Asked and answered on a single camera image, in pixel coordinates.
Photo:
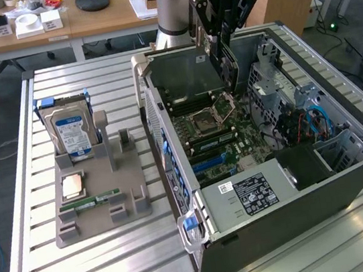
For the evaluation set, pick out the green motherboard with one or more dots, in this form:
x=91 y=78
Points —
x=247 y=135

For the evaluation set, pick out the green RAM stick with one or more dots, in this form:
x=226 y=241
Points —
x=86 y=202

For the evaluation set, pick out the grey parts rack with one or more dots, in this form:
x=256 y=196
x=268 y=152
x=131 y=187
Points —
x=99 y=174

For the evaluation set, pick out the red small parts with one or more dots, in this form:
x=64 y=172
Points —
x=52 y=3

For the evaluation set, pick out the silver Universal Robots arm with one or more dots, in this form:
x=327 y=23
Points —
x=171 y=15

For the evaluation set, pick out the black device with green light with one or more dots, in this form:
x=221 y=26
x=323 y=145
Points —
x=332 y=25

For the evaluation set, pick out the white tape roll on box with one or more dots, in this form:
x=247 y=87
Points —
x=29 y=25

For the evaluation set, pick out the blue case latch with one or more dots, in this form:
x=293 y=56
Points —
x=190 y=224

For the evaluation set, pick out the hard disk with blue carrier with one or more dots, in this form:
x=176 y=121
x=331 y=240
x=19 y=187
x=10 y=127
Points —
x=66 y=132

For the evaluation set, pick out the open socket cover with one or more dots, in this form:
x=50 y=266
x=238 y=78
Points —
x=224 y=106

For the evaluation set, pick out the white paper stack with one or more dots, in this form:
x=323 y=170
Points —
x=143 y=7

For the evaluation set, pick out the small silver disk bay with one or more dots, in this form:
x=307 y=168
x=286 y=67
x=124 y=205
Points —
x=345 y=148

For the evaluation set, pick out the copper-topped CPU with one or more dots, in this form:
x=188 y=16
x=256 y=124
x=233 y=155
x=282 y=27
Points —
x=72 y=186

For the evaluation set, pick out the open dark PC case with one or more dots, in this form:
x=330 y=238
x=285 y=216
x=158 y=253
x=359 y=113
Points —
x=283 y=236

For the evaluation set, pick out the grey power supply unit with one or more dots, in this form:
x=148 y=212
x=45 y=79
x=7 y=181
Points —
x=226 y=211

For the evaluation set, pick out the CPU socket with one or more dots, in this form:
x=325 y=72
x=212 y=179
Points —
x=205 y=124

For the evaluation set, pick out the black graphics card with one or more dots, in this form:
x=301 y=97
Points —
x=226 y=69

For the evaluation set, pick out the silver disk bay cage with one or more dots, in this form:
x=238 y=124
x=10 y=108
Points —
x=267 y=93

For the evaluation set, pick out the plain white box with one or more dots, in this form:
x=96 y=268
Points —
x=50 y=20

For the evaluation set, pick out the beige tape roll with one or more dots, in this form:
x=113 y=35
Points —
x=10 y=1

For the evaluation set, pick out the blue expansion slot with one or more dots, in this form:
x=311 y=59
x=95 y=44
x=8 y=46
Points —
x=206 y=165

